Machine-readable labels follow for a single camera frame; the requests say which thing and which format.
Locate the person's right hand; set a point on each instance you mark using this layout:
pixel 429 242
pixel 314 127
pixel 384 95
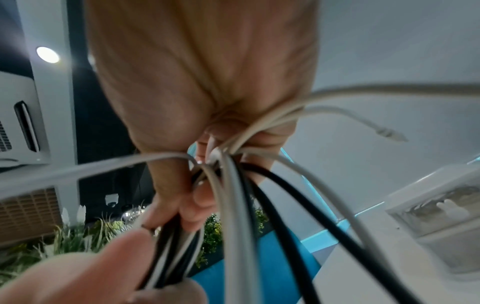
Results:
pixel 202 59

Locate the person's left hand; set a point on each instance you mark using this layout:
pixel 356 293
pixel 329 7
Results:
pixel 75 276

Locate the white mini drawer box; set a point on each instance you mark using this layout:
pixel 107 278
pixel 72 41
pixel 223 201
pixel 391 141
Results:
pixel 431 184

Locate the dark planter box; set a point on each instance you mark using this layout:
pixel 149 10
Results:
pixel 215 259

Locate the green plant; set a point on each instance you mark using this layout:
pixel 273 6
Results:
pixel 75 240

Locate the beige slatted panel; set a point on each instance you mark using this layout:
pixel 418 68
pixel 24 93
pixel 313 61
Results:
pixel 30 216

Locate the black ceiling spotlight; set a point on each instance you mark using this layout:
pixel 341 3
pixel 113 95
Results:
pixel 47 55

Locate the white ceiling air conditioner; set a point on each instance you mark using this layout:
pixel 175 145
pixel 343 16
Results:
pixel 18 118

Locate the white roller blind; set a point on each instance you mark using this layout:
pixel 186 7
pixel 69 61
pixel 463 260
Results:
pixel 393 44

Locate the white dome security camera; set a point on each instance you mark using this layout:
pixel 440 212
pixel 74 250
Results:
pixel 112 200

